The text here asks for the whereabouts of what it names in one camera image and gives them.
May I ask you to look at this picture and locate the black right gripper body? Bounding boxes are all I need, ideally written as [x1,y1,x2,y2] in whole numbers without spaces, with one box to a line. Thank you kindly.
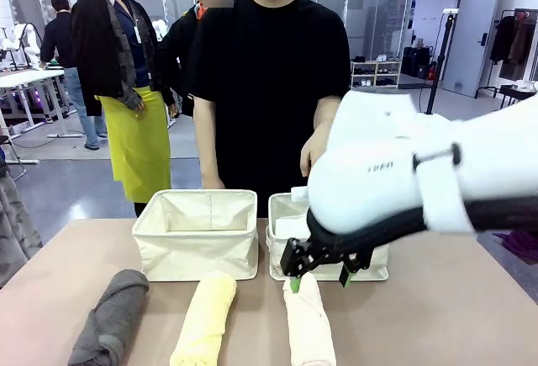
[305,209,430,258]

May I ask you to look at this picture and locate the cream towel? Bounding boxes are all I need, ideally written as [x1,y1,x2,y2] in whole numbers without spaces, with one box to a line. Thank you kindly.
[282,273,337,366]

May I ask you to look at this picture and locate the grey towel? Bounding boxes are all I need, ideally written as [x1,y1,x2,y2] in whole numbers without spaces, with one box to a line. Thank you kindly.
[66,268,151,366]

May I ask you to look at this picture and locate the person's right forearm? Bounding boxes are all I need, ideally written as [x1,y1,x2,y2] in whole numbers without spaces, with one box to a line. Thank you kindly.
[193,94,219,180]

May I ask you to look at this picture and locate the person's left forearm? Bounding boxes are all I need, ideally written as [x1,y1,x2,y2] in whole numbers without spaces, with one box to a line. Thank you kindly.
[313,95,342,132]

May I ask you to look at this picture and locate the person's left hand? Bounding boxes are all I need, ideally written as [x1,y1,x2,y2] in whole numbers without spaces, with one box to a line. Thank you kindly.
[300,124,333,178]

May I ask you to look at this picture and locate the person's right hand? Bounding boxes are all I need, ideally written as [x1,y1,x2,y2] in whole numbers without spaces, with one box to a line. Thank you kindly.
[200,174,227,191]

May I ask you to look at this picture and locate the white fabric basket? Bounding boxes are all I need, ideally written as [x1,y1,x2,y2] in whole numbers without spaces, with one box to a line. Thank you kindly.
[131,189,260,283]
[266,192,390,282]

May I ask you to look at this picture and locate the white rolled towel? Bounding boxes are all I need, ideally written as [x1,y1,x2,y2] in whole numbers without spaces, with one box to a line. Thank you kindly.
[273,216,312,239]

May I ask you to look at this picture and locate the yellow rolled towel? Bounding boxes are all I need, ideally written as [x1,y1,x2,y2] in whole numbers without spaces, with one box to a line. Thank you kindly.
[169,269,239,366]

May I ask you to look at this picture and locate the wooden shoe rack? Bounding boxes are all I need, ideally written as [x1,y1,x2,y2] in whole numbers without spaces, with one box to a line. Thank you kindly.
[350,59,403,89]

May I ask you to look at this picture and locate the purple cloth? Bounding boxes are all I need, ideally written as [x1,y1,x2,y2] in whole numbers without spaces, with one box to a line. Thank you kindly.
[493,231,538,264]

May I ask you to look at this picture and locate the person in black t-shirt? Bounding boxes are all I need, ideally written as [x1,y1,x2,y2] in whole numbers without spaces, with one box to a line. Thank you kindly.
[187,0,352,218]

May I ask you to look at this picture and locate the black suitcase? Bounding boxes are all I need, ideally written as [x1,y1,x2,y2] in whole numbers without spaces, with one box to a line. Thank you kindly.
[401,45,434,79]

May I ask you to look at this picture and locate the black tripod pole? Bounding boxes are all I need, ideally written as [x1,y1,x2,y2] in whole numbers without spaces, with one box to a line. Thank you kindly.
[425,8,459,115]

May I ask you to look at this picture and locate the person with yellow apron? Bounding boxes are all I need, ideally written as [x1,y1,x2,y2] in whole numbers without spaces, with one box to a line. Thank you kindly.
[70,0,176,218]

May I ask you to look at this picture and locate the black utility cart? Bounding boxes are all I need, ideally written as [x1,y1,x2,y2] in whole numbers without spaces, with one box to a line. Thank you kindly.
[499,82,538,109]

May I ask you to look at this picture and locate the grey door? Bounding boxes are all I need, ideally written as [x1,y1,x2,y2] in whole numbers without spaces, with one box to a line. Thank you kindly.
[440,0,501,98]

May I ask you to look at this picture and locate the bald person in black jacket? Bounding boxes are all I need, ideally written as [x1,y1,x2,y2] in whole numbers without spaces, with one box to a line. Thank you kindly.
[153,0,207,119]

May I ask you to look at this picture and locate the black clothes rack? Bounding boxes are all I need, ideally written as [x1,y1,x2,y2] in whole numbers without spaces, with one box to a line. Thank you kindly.
[474,8,538,100]

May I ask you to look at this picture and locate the grey blanket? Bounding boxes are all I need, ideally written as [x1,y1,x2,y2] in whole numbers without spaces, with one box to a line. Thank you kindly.
[0,172,43,289]

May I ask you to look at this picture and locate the man in dark shirt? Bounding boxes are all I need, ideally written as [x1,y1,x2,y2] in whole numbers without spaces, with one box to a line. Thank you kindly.
[40,0,108,151]

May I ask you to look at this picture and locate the white workshop desk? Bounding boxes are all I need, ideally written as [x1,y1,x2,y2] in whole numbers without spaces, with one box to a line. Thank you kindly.
[0,69,85,140]

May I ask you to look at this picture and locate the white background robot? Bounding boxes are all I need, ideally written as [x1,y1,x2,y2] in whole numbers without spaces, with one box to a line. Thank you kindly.
[10,20,43,68]

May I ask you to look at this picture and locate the black cable sleeve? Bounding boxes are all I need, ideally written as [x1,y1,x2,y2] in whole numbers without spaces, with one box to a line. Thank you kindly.
[460,195,538,232]

